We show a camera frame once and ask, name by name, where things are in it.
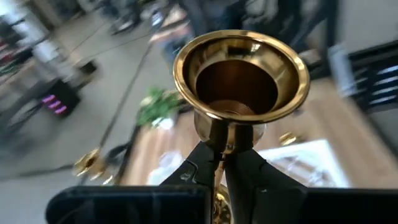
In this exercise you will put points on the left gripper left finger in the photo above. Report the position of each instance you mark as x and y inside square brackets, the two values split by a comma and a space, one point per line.
[199, 168]

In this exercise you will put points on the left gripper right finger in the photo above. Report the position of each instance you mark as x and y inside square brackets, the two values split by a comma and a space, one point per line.
[255, 174]

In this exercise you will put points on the tall brass candlestick holder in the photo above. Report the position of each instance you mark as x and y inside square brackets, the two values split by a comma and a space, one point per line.
[88, 163]
[280, 77]
[287, 138]

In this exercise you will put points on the white plant pot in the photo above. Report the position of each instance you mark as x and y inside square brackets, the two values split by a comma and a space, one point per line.
[164, 123]

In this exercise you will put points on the green leafy plant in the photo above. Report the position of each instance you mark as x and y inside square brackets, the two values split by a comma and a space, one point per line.
[155, 107]

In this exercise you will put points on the black box with pink lights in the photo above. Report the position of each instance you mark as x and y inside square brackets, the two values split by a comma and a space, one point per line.
[60, 99]

